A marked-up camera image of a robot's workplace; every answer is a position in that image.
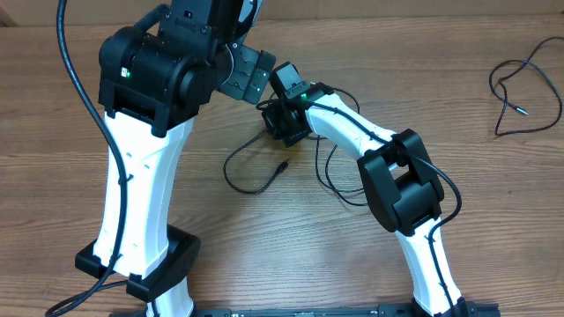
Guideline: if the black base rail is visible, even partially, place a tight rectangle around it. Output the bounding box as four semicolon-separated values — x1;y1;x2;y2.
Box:
109;301;501;317

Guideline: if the black usb cable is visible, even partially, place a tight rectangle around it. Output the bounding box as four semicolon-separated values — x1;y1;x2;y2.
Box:
487;34;564;137
222;129;291;195
308;81;369;208

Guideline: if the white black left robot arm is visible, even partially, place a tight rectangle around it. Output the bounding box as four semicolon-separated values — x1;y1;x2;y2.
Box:
75;1;276;316

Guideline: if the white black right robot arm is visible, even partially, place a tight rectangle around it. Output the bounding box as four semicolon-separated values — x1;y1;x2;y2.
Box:
263;63;463;316

